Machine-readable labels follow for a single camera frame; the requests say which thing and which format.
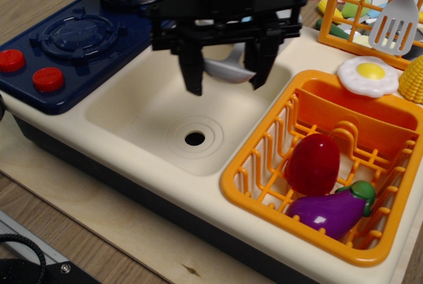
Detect black braided cable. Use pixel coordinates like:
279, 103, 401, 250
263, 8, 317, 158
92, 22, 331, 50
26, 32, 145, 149
0, 233, 47, 284

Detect small yellow corn piece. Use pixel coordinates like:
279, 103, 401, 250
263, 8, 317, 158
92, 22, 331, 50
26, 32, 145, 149
317, 0, 343, 18

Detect red toy pepper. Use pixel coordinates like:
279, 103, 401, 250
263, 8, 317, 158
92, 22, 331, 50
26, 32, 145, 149
284, 133, 340, 196

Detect red stove knob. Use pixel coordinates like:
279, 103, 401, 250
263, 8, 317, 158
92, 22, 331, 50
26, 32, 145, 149
0, 50, 26, 73
32, 67, 65, 92

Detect yellow toy corn cob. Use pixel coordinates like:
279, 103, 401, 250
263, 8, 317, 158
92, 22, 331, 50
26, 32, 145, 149
399, 56, 423, 104

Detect purple toy eggplant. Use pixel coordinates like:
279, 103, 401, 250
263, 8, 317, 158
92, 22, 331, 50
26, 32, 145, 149
286, 180, 376, 240

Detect navy blue toy stove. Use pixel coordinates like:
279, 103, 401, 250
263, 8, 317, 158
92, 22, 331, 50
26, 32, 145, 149
1, 0, 151, 115

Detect cream toy kitchen sink unit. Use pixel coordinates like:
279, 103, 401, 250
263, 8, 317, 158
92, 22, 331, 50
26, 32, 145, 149
1, 28, 422, 283

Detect green toy cucumber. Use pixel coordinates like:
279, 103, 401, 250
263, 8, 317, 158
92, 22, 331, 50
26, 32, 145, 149
315, 19, 350, 40

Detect red stove knob right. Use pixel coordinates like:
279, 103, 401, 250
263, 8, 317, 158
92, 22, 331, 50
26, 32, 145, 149
32, 67, 65, 92

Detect red stove knob left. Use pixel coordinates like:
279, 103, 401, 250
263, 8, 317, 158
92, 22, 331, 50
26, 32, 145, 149
0, 50, 26, 73

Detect orange dish rack basket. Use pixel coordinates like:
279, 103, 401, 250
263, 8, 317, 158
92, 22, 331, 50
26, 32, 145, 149
220, 70, 422, 267

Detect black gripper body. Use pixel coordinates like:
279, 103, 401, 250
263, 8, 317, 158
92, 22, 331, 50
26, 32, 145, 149
145, 0, 307, 56

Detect toy fried egg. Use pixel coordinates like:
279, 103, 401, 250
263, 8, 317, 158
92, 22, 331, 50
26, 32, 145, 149
336, 56, 399, 98

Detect orange utensil holder rack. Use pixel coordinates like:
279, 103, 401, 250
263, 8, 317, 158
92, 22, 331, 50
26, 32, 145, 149
319, 0, 422, 69

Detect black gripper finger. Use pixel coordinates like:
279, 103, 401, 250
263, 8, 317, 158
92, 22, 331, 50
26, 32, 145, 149
178, 42, 204, 96
244, 38, 281, 90

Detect light green toy food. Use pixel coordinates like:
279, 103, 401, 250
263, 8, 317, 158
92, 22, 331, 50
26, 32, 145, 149
341, 0, 369, 18

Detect black bracket with screw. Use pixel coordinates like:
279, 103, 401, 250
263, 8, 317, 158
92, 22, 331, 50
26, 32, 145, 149
42, 261, 100, 284

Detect grey spoon blue handle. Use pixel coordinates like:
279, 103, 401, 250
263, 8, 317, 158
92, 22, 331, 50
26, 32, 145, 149
204, 43, 256, 84

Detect grey slotted spatula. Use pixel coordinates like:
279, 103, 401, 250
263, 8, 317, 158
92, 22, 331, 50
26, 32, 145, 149
369, 0, 419, 56

